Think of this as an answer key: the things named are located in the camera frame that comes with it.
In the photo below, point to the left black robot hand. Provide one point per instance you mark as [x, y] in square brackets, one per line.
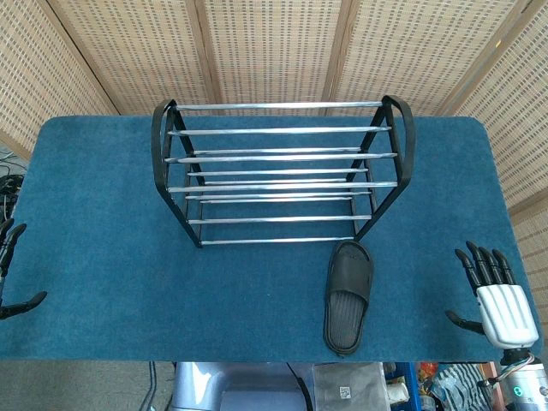
[12, 244]

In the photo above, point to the grey bag with label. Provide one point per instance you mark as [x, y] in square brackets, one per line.
[342, 381]

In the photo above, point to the blue storage shelf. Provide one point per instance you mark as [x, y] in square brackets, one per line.
[404, 377]

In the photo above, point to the colourful packaged goods pile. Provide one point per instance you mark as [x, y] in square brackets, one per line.
[454, 383]

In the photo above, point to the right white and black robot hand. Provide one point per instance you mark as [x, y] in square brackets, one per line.
[507, 312]

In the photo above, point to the silver blue robot torso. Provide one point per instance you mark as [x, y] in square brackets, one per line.
[214, 385]

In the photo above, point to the black and chrome shoe rack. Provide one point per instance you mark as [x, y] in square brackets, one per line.
[278, 105]

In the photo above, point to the black shoe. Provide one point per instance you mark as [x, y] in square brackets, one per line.
[349, 269]

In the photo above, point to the bamboo folding screen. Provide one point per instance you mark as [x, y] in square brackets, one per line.
[274, 43]

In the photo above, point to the blue carpet table cover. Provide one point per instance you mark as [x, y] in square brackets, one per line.
[128, 278]

